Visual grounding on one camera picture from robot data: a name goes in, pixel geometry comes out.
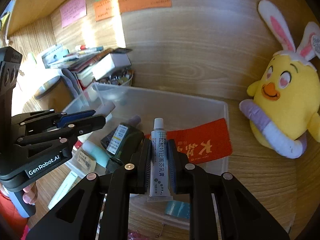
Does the blue tape roll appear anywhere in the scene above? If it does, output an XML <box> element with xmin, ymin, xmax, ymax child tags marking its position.
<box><xmin>165</xmin><ymin>200</ymin><xmax>190</xmax><ymax>219</ymax></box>

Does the white ointment tube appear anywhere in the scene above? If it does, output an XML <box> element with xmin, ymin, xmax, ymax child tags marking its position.
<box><xmin>148</xmin><ymin>118</ymin><xmax>172</xmax><ymax>202</ymax></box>

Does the clear plastic storage bin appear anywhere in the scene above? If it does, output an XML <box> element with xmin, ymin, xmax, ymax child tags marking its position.
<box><xmin>64</xmin><ymin>83</ymin><xmax>229</xmax><ymax>235</ymax></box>

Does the white cylindrical tube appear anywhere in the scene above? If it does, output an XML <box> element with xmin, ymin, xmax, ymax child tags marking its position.
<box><xmin>48</xmin><ymin>171</ymin><xmax>78</xmax><ymax>210</ymax></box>

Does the red envelope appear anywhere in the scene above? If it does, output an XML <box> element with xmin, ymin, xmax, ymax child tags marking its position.
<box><xmin>145</xmin><ymin>117</ymin><xmax>233</xmax><ymax>165</ymax></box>

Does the stack of books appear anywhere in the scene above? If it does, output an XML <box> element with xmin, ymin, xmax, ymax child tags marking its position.
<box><xmin>42</xmin><ymin>44</ymin><xmax>132</xmax><ymax>89</ymax></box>

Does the white labelled box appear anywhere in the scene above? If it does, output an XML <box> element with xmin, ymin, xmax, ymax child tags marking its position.
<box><xmin>76</xmin><ymin>149</ymin><xmax>97</xmax><ymax>174</ymax></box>

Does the pink sticky note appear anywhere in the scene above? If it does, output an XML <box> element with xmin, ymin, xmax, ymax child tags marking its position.
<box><xmin>60</xmin><ymin>0</ymin><xmax>87</xmax><ymax>28</ymax></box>

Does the mint green tube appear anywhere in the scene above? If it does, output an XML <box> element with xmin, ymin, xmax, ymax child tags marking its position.
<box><xmin>82</xmin><ymin>140</ymin><xmax>110</xmax><ymax>167</ymax></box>

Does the dark green bottle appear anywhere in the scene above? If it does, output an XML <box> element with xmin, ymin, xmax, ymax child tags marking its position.
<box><xmin>100</xmin><ymin>115</ymin><xmax>144</xmax><ymax>174</ymax></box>

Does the brown mug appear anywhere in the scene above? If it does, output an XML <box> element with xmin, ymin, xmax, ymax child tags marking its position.
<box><xmin>34</xmin><ymin>76</ymin><xmax>74</xmax><ymax>112</ymax></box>

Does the orange sticky note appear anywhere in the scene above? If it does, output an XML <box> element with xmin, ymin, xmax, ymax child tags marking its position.
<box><xmin>94</xmin><ymin>0</ymin><xmax>172</xmax><ymax>21</ymax></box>

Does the left hand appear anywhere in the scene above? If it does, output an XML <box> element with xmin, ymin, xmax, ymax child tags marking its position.
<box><xmin>23</xmin><ymin>182</ymin><xmax>38</xmax><ymax>205</ymax></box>

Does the yellow chick plush toy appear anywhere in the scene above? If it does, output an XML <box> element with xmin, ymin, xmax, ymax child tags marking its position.
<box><xmin>239</xmin><ymin>0</ymin><xmax>319</xmax><ymax>159</ymax></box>

